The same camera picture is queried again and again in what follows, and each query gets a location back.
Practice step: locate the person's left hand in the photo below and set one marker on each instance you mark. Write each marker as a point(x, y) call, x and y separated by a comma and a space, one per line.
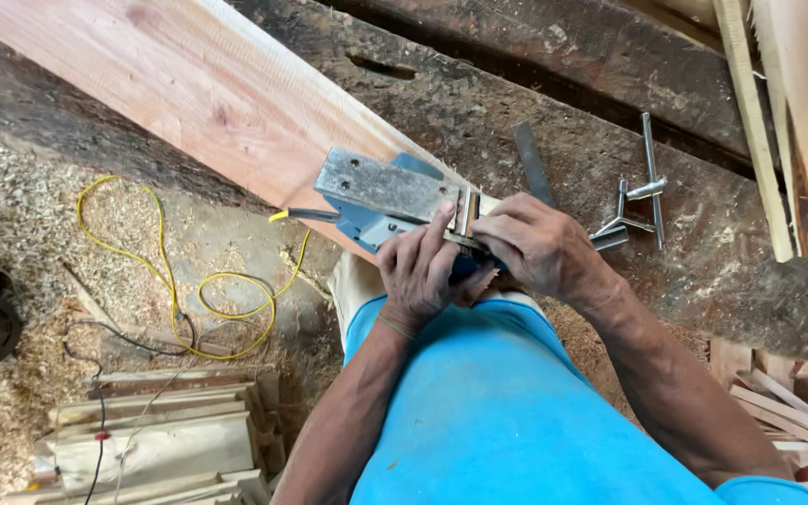
point(414, 280)

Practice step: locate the person's right hand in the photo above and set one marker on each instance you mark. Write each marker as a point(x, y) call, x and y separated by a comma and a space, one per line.
point(548, 245)

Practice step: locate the person's right fingers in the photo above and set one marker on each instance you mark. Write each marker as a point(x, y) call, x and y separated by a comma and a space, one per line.
point(506, 221)

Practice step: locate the blue electric hand planer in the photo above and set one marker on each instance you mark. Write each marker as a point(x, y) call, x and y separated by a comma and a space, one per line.
point(386, 186)

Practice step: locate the flat grey metal blade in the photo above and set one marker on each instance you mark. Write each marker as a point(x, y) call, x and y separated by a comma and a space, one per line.
point(533, 165)

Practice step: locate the green wrist band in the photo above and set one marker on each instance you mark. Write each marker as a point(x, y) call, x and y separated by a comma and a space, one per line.
point(395, 327)

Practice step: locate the person's beige trousers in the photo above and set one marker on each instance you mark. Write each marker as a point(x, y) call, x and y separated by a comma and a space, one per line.
point(355, 287)

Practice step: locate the dark weathered wooden beam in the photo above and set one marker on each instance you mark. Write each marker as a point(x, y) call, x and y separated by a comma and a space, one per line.
point(572, 63)

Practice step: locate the person's blue shirt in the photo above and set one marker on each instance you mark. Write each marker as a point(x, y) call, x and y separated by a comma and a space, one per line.
point(502, 421)

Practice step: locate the bundle of pale wooden slats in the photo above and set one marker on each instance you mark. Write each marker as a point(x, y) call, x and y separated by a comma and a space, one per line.
point(797, 105)

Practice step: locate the heap of wooden offcuts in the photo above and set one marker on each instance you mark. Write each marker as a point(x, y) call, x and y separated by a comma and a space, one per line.
point(790, 414)

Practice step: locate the long pale wooden plank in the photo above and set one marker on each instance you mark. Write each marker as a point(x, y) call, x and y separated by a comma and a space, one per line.
point(186, 84)

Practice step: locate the stack of dusty wooden boards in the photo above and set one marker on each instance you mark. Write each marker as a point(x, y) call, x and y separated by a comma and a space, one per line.
point(165, 442)

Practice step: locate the heap of wood shavings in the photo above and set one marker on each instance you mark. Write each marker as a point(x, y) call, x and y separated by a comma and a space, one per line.
point(18, 231)

